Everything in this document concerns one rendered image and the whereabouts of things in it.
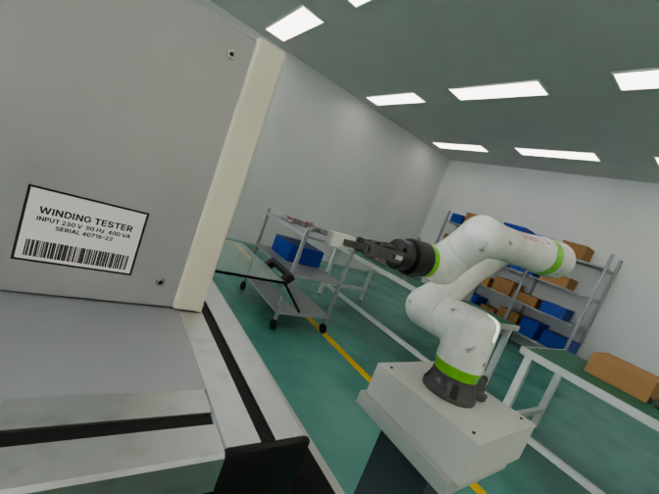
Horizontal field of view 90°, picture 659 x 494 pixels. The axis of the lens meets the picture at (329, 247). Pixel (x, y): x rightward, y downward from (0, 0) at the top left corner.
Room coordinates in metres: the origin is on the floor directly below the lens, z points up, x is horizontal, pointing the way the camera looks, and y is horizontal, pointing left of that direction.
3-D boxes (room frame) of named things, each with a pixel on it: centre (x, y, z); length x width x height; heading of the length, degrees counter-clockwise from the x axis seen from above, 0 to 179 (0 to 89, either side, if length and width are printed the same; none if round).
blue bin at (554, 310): (5.52, -3.96, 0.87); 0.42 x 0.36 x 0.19; 128
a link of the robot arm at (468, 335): (0.90, -0.45, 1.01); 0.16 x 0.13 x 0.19; 36
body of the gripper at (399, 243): (0.79, -0.15, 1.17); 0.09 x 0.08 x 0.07; 125
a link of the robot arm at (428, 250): (0.83, -0.21, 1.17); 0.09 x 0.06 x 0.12; 35
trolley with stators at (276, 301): (3.28, 0.24, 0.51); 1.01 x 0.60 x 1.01; 37
